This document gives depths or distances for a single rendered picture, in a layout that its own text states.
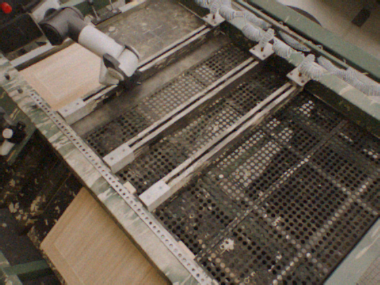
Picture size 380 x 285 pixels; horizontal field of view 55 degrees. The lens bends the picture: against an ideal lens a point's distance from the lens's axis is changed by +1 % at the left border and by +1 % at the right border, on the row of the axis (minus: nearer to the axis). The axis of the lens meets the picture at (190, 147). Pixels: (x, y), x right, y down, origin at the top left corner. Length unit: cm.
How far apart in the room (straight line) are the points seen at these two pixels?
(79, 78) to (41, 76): 20
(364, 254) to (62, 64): 176
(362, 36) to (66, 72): 563
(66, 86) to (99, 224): 75
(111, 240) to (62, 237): 31
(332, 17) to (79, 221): 591
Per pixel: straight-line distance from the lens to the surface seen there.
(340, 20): 707
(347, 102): 201
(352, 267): 161
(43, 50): 230
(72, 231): 204
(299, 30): 262
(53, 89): 209
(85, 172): 169
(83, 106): 189
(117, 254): 187
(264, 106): 188
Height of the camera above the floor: 147
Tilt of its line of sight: 9 degrees down
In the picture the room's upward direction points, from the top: 38 degrees clockwise
